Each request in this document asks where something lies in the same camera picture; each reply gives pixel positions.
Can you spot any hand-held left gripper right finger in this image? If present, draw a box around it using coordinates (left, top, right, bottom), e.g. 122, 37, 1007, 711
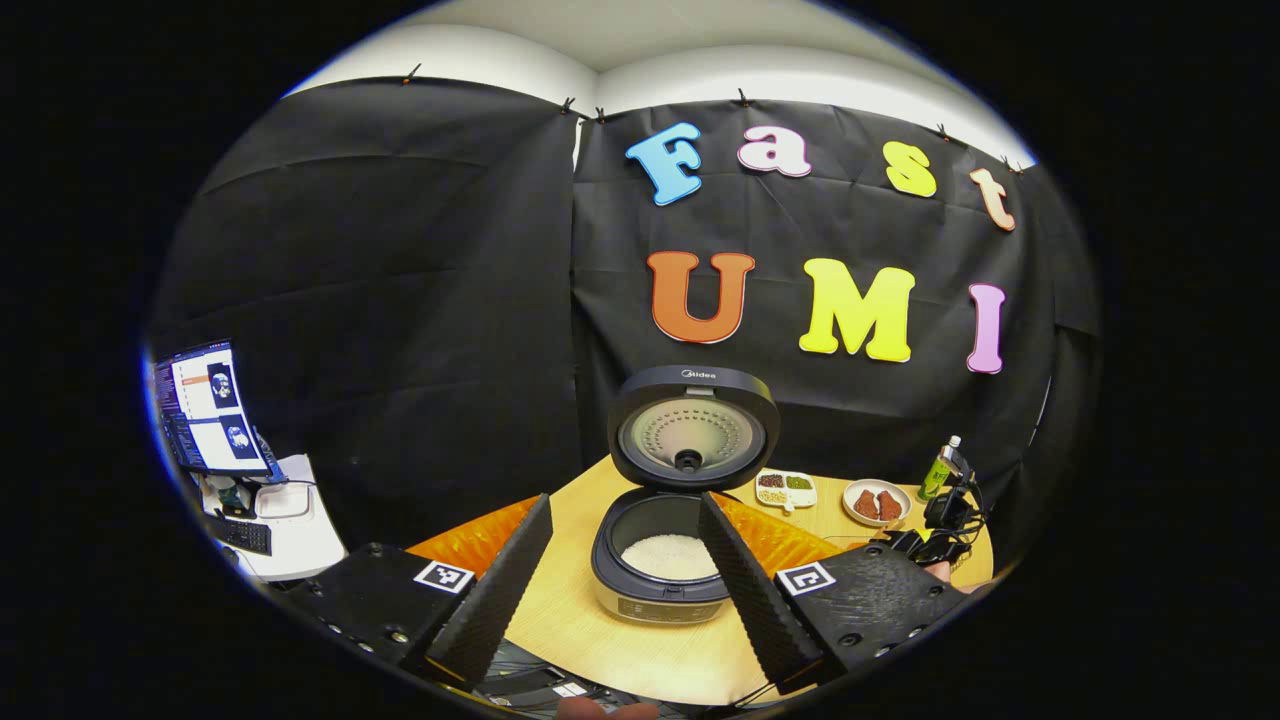
697, 490, 969, 696

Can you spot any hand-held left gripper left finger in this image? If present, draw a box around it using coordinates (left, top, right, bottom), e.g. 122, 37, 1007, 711
275, 492, 554, 691

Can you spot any white rice heap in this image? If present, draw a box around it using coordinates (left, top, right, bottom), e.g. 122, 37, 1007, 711
620, 534, 719, 582

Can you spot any dark grey rice cooker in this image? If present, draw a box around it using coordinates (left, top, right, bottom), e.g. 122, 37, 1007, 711
590, 365, 782, 626

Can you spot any green drink bottle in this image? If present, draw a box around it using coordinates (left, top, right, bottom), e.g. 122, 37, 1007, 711
918, 435, 963, 501

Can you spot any white round plate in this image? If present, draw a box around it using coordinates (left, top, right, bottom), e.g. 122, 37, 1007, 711
842, 479, 912, 528

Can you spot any white divided bean dish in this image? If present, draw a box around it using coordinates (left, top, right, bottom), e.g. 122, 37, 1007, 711
755, 470, 818, 513

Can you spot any white side table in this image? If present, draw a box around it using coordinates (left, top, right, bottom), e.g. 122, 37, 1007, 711
195, 455, 348, 583

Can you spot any white flat device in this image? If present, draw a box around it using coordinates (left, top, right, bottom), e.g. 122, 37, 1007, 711
255, 483, 316, 521

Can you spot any black keyboard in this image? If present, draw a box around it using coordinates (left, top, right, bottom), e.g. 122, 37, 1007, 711
205, 512, 273, 557

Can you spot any black backdrop cloth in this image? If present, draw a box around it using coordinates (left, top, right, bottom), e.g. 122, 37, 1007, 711
150, 78, 1101, 561

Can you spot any computer monitor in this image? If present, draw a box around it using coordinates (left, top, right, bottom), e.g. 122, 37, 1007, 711
152, 340, 273, 479

